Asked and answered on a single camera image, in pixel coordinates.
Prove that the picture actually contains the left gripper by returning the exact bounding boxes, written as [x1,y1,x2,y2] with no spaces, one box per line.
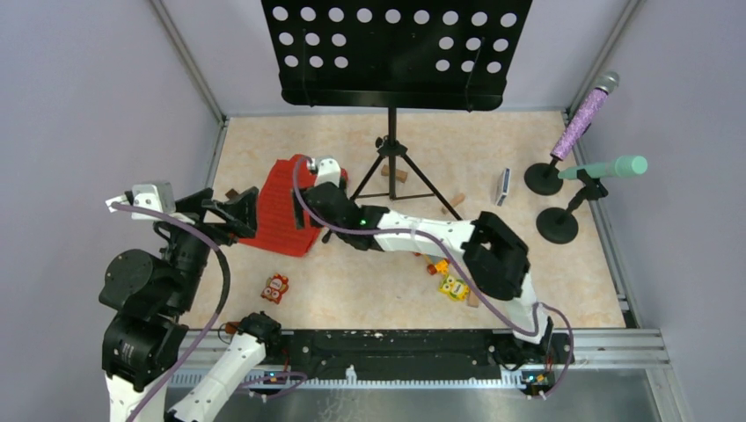
[165,184,260,310]

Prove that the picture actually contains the red sheet music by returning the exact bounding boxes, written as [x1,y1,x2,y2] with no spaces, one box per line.
[238,154,321,258]

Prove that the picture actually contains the black music stand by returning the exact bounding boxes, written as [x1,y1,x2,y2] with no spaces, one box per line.
[260,0,534,244]

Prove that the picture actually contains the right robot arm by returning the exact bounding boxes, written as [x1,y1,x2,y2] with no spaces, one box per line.
[294,182,553,362]

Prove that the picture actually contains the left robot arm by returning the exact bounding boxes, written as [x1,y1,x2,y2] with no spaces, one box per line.
[99,182,282,421]

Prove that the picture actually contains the brown wooden block under stand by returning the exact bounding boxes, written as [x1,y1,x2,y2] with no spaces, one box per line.
[381,164,408,183]

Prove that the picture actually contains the red owl block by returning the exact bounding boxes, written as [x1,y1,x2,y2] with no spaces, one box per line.
[260,273,289,304]

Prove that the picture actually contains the toy block car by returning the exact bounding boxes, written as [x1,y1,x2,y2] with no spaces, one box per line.
[413,252,450,276]

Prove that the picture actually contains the wooden cylinder block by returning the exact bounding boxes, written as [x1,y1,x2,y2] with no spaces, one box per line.
[441,193,465,215]

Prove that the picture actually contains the yellow owl block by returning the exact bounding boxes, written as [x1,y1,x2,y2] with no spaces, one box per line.
[438,275,470,302]

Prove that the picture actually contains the wooden block near owl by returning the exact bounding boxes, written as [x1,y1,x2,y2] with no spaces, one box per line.
[466,289,481,309]

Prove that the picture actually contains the black round mic stand front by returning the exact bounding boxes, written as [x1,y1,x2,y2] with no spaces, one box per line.
[536,171,609,244]

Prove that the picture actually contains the purple glitter microphone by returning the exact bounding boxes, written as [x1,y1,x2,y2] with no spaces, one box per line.
[550,71,620,161]

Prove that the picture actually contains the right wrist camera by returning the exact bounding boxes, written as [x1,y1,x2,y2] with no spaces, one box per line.
[307,156,342,187]

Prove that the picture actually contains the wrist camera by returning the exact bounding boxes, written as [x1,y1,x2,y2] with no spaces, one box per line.
[106,180,195,225]
[307,156,342,187]

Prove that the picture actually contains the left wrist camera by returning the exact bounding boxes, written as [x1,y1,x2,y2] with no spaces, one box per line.
[106,180,195,225]

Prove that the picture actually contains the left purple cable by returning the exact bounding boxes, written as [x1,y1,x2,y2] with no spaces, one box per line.
[110,200,307,422]

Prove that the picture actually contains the purple cable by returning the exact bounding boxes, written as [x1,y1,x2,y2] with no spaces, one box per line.
[110,200,307,422]
[291,156,577,400]

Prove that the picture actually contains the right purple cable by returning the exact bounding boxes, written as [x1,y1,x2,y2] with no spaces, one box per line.
[291,156,577,400]

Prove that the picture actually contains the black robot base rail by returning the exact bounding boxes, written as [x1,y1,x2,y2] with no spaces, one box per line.
[264,329,574,382]

